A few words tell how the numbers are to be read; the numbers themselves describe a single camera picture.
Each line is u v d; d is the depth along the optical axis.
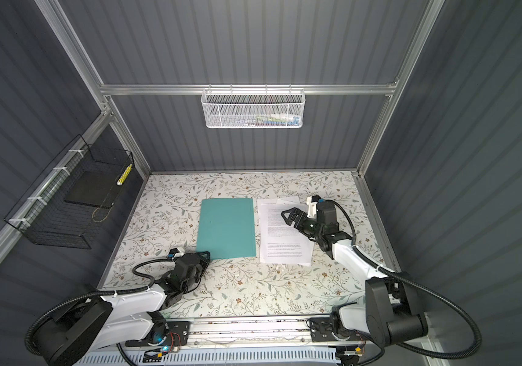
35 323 0.41
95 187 0.77
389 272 0.45
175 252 0.80
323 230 0.67
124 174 0.81
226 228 1.00
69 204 0.72
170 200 1.09
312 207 0.81
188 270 0.68
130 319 0.58
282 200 1.09
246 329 0.76
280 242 0.94
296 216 0.77
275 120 0.93
